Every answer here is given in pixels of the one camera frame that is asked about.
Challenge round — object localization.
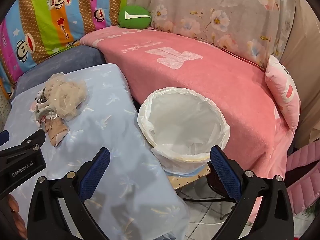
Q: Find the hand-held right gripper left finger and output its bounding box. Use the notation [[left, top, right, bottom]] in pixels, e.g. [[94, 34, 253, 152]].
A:
[[27, 147, 111, 240]]

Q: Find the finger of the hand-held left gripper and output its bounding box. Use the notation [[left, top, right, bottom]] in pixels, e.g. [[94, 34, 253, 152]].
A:
[[0, 129, 10, 147], [0, 129, 47, 157]]

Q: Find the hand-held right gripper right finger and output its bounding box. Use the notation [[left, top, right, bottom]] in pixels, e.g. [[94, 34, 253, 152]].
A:
[[209, 145, 295, 240]]

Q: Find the peach fabric piece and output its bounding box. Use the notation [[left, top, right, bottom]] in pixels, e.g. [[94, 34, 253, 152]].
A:
[[44, 118, 70, 147]]

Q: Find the white grey cloth scrap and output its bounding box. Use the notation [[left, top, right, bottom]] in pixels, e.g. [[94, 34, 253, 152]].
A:
[[29, 102, 59, 128]]

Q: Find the cream trash bin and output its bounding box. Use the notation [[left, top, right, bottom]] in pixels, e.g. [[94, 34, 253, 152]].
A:
[[160, 152, 212, 180]]

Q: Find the black white patterned cloth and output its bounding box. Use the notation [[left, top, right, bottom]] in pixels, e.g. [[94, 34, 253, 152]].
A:
[[36, 87, 52, 105]]

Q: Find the beige tulle mesh bundle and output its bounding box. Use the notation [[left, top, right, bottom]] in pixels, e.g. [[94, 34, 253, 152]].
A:
[[46, 72, 88, 121]]

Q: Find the white lined waste bin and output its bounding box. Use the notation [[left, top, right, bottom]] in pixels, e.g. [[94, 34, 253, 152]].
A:
[[137, 87, 230, 178]]

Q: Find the person's left hand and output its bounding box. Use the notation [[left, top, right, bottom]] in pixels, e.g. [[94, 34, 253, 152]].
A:
[[5, 194, 27, 234]]

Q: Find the wooden stool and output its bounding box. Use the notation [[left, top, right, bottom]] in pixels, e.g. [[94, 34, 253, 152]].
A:
[[167, 164, 212, 191]]

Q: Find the light blue patterned cloth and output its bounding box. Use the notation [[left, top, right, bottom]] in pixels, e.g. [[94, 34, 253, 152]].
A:
[[5, 64, 190, 240]]

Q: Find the pink quilted bag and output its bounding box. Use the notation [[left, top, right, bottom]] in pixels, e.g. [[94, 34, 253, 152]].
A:
[[285, 144, 320, 216]]

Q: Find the blue grey cushion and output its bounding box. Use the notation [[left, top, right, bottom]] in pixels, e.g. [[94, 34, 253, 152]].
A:
[[15, 45, 107, 98]]

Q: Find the pink blanket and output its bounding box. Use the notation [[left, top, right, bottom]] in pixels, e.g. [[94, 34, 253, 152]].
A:
[[79, 26, 295, 222]]

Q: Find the pink white pillow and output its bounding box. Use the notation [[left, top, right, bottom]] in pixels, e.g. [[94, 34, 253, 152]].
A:
[[265, 55, 302, 134]]

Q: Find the colourful monkey print pillow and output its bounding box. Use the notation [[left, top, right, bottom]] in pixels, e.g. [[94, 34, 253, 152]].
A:
[[0, 0, 128, 101]]

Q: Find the green round cushion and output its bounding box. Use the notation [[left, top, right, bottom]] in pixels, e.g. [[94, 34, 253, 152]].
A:
[[118, 5, 152, 28]]

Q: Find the grey floral blanket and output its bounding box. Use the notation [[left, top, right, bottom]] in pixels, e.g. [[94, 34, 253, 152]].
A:
[[135, 0, 298, 71]]

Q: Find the white cable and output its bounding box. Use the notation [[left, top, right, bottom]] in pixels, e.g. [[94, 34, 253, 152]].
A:
[[189, 219, 227, 227]]

